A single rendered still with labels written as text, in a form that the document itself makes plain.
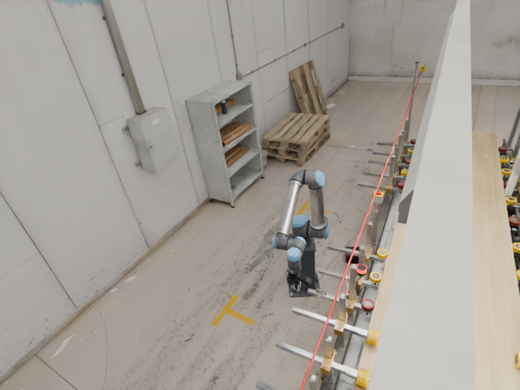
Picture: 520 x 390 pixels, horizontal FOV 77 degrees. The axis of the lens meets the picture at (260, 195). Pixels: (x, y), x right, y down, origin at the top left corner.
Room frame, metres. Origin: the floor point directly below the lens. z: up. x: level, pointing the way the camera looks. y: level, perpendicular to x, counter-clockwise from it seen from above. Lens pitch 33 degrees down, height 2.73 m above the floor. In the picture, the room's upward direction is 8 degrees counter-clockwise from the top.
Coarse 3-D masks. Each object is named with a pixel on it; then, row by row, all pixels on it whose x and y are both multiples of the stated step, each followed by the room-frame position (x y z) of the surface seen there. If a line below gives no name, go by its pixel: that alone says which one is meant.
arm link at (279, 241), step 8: (296, 176) 2.17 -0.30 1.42; (296, 184) 2.13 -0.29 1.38; (288, 192) 2.10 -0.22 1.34; (296, 192) 2.08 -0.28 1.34; (288, 200) 2.02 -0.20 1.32; (296, 200) 2.04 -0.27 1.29; (288, 208) 1.96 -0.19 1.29; (288, 216) 1.90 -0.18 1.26; (280, 224) 1.86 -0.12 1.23; (288, 224) 1.85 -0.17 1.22; (280, 232) 1.80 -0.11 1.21; (288, 232) 1.81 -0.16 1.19; (272, 240) 1.76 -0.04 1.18; (280, 240) 1.75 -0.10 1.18; (288, 240) 1.73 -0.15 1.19; (280, 248) 1.72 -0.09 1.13
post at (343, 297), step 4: (340, 292) 1.24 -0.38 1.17; (340, 296) 1.21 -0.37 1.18; (344, 296) 1.21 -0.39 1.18; (340, 300) 1.21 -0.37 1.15; (344, 300) 1.19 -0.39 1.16; (340, 304) 1.21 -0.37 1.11; (344, 304) 1.19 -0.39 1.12; (340, 308) 1.20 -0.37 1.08; (344, 308) 1.19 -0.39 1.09; (340, 312) 1.20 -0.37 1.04; (344, 312) 1.19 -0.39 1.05; (340, 316) 1.20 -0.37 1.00; (344, 316) 1.20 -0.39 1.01; (344, 332) 1.21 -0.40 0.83; (340, 336) 1.20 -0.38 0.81; (344, 336) 1.21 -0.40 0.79; (340, 340) 1.20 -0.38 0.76; (344, 340) 1.22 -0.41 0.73
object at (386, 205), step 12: (408, 144) 3.78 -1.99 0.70; (396, 180) 2.99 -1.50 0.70; (384, 204) 2.60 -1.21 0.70; (384, 216) 2.42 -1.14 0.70; (384, 228) 2.31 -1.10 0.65; (372, 252) 1.97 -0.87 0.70; (372, 264) 1.85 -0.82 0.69; (360, 300) 1.52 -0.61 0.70; (348, 324) 1.35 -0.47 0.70; (348, 336) 1.26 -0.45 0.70; (336, 348) 1.19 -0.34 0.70; (336, 360) 1.12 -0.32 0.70; (336, 372) 1.04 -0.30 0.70; (324, 384) 0.98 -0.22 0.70; (336, 384) 0.98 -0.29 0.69
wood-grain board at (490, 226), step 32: (480, 160) 2.84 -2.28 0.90; (480, 192) 2.32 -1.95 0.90; (480, 224) 1.91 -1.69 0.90; (480, 256) 1.60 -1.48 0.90; (512, 256) 1.55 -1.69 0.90; (384, 288) 1.44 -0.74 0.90; (480, 288) 1.34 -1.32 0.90; (512, 288) 1.30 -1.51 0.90; (384, 320) 1.20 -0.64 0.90; (480, 320) 1.12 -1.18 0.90; (512, 320) 1.09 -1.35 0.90; (480, 352) 0.94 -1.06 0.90; (512, 352) 0.91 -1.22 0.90; (480, 384) 0.78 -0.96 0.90; (512, 384) 0.76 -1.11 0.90
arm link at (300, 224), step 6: (300, 216) 2.38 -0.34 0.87; (294, 222) 2.31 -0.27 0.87; (300, 222) 2.29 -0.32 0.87; (306, 222) 2.29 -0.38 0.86; (294, 228) 2.29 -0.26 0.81; (300, 228) 2.27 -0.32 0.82; (306, 228) 2.25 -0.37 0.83; (294, 234) 2.30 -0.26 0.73; (300, 234) 2.27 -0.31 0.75; (306, 234) 2.24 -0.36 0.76
